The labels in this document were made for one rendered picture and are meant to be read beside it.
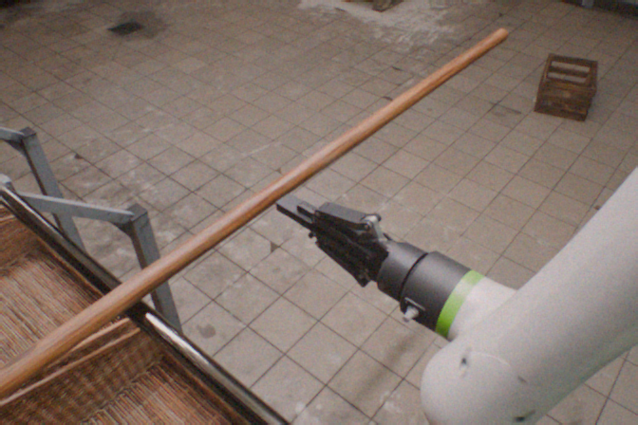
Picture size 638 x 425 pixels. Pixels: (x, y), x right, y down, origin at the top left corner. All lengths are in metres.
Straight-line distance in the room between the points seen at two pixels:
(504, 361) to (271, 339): 1.64
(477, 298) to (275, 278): 1.68
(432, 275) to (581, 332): 0.25
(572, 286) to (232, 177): 2.45
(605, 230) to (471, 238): 2.10
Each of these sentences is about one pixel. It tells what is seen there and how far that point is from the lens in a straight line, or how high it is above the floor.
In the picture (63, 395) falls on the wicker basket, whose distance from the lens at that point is 1.24.
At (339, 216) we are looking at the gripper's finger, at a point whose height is 1.24.
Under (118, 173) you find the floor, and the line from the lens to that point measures 2.97.
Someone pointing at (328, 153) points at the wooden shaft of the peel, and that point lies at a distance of 0.87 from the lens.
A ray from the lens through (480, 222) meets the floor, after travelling 2.61.
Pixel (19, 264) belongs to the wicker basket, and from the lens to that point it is 1.73.
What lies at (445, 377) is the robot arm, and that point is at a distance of 0.52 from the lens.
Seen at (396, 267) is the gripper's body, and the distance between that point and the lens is 0.66.
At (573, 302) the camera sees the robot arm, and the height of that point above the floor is 1.40.
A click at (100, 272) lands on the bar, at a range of 0.77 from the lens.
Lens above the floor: 1.71
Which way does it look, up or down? 43 degrees down
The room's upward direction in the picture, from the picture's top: straight up
